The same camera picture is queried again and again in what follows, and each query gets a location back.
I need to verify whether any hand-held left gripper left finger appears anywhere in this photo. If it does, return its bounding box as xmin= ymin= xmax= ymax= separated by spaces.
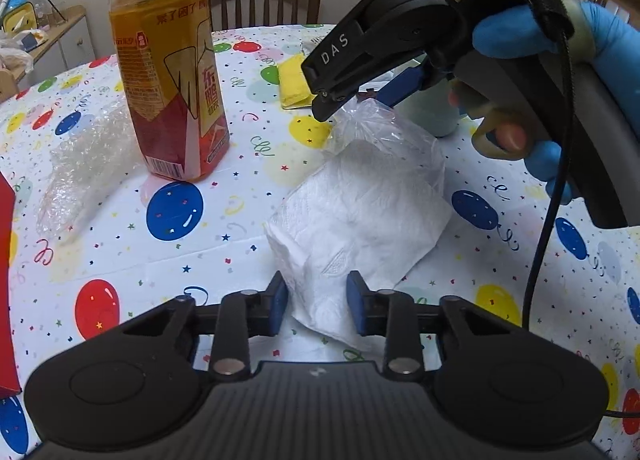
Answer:
xmin=117 ymin=270 xmax=290 ymax=383

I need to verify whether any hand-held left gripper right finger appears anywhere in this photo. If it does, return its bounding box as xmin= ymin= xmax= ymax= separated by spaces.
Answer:
xmin=346 ymin=270 xmax=518 ymax=383

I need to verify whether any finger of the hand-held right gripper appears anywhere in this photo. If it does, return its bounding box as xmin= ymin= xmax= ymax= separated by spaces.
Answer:
xmin=312 ymin=40 xmax=436 ymax=122
xmin=372 ymin=63 xmax=436 ymax=108

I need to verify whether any clear plastic bag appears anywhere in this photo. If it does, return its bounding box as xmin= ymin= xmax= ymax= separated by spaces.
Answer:
xmin=0 ymin=38 xmax=33 ymax=74
xmin=327 ymin=99 xmax=446 ymax=191

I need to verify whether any white paper napkin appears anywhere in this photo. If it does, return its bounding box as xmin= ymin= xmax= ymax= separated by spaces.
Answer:
xmin=264 ymin=140 xmax=453 ymax=352

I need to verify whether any person's right hand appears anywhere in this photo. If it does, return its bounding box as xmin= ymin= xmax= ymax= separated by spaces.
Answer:
xmin=447 ymin=3 xmax=640 ymax=206

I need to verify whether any yellow sponge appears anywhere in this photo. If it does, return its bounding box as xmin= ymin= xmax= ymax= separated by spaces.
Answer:
xmin=276 ymin=54 xmax=321 ymax=110

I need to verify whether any pale green cup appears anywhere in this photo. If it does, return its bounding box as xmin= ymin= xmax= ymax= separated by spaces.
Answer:
xmin=407 ymin=60 xmax=463 ymax=137

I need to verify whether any balloon print tablecloth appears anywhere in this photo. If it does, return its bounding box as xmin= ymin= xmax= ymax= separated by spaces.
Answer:
xmin=0 ymin=23 xmax=640 ymax=460

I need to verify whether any orange drink bottle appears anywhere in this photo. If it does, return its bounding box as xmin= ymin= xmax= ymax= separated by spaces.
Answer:
xmin=109 ymin=0 xmax=231 ymax=184

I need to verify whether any clear bubble wrap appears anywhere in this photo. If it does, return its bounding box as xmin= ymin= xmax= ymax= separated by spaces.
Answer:
xmin=36 ymin=103 xmax=146 ymax=236

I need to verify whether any wooden side cabinet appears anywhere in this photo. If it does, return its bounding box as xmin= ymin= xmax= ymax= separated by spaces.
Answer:
xmin=0 ymin=4 xmax=90 ymax=104

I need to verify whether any red cardboard box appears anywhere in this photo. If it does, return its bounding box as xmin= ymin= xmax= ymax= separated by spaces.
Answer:
xmin=0 ymin=171 xmax=23 ymax=397

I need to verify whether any crumpled clear plastic bag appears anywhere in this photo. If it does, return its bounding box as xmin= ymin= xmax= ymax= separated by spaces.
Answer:
xmin=0 ymin=38 xmax=33 ymax=74

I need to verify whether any yellow blue toy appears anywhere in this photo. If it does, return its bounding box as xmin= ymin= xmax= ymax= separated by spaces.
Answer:
xmin=0 ymin=0 xmax=38 ymax=34

